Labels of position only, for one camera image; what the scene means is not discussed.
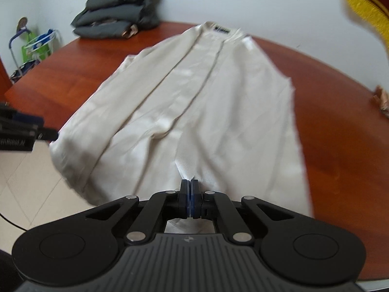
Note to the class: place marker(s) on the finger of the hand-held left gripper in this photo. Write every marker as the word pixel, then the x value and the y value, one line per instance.
pixel 27 119
pixel 45 133

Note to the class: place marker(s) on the blue cloth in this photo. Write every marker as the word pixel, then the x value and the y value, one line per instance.
pixel 48 32

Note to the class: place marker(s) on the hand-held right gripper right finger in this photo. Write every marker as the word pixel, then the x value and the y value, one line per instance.
pixel 196 200

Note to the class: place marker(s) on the red wooden door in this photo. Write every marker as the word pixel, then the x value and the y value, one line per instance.
pixel 3 79

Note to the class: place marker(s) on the green bag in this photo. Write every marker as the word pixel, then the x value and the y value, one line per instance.
pixel 29 50

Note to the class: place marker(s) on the white satin shirt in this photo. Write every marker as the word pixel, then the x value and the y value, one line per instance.
pixel 212 112

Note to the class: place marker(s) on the red banner with yellow fringe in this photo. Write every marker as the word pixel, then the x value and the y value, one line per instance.
pixel 364 3

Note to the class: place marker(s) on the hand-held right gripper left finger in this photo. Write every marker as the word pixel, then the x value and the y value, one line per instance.
pixel 185 200

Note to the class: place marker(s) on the beige patterned cloth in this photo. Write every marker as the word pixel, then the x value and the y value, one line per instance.
pixel 382 99

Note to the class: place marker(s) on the brown round wall hook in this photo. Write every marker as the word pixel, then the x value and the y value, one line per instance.
pixel 22 22

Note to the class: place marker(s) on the shopping trolley with purple bag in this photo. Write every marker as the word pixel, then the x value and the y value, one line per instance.
pixel 21 70

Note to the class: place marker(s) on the white metal stand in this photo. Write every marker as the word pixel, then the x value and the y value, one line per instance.
pixel 45 47

